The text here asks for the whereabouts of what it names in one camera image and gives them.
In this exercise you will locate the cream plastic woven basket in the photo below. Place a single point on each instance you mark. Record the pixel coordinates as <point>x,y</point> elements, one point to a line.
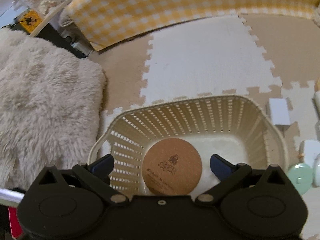
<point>190,115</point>

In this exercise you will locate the yellow checkered mattress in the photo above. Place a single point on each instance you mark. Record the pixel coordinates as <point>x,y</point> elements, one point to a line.
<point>175,7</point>

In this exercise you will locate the yellow and black sign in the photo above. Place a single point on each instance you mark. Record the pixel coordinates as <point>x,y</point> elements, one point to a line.
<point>28,19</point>

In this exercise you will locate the round cork coaster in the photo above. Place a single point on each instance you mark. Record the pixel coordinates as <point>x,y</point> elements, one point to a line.
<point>172,166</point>

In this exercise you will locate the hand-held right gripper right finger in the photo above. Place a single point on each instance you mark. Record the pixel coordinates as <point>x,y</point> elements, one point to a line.
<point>220,167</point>

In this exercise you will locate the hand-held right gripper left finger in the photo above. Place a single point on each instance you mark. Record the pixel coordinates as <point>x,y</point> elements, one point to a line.
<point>101,166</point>

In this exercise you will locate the small white box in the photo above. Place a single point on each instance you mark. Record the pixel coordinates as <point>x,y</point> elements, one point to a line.
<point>278,112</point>

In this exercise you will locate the beige foam mat tile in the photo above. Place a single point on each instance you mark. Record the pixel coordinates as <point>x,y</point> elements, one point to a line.
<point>290,47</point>
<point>120,67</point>

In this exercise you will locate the light wooden shelf unit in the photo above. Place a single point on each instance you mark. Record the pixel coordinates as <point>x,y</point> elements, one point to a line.
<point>53,11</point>

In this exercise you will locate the mint green round disc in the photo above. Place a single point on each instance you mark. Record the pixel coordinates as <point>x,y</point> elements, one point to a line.
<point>300,177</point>

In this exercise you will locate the fluffy white cushion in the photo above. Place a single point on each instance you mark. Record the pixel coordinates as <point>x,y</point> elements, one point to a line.
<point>316,17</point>

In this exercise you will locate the fluffy cream blanket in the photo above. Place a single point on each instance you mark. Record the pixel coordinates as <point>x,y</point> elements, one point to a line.
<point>45,100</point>

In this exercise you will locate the white rounded plastic object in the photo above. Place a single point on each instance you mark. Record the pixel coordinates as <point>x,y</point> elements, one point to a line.
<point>310,150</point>

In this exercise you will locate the shiny metal bar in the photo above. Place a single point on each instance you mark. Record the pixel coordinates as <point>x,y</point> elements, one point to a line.
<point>10,195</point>

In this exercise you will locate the red flat object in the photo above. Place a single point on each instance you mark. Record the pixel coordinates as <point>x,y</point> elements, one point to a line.
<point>13,221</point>

